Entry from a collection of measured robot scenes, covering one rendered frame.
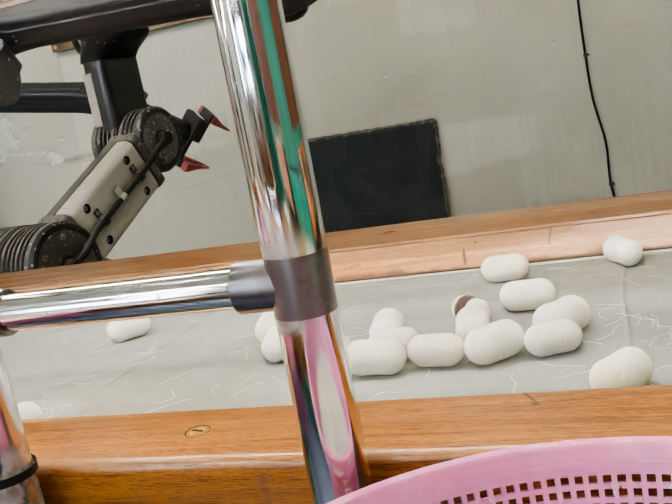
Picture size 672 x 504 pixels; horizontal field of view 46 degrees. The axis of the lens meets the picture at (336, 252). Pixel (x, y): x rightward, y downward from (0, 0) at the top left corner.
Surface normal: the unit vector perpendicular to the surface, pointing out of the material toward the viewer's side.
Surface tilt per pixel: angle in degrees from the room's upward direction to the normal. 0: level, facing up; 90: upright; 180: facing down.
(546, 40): 90
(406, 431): 0
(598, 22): 90
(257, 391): 0
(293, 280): 90
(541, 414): 0
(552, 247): 45
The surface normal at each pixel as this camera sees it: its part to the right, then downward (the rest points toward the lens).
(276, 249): -0.43, 0.26
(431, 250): -0.33, -0.51
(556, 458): -0.15, -0.04
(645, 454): -0.36, -0.01
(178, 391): -0.18, -0.96
